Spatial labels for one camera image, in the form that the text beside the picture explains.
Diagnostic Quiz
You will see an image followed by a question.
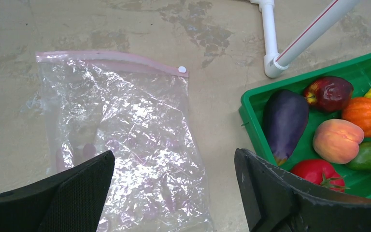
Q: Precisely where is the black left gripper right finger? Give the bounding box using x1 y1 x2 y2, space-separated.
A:
234 148 371 232

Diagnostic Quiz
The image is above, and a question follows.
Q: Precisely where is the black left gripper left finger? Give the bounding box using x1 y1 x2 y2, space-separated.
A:
0 151 115 232

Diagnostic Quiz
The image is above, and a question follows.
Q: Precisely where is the green plastic tray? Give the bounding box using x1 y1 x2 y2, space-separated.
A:
239 53 371 199

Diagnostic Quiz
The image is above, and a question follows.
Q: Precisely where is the toy peach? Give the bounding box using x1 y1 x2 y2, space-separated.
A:
313 119 364 164

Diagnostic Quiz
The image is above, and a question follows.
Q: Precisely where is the white PVC pipe frame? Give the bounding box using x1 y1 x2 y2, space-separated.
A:
250 0 359 78

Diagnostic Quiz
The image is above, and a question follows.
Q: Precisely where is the red toy tomato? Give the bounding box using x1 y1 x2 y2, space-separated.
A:
290 159 348 192

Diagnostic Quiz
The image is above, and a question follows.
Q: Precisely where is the clear zip top bag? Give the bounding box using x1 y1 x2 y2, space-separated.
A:
36 51 213 232

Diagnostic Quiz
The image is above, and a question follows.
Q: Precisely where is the purple toy eggplant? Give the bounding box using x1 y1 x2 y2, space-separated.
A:
262 89 310 166

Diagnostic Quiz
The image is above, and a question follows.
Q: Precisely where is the dark red toy apple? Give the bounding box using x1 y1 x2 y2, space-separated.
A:
303 76 354 113

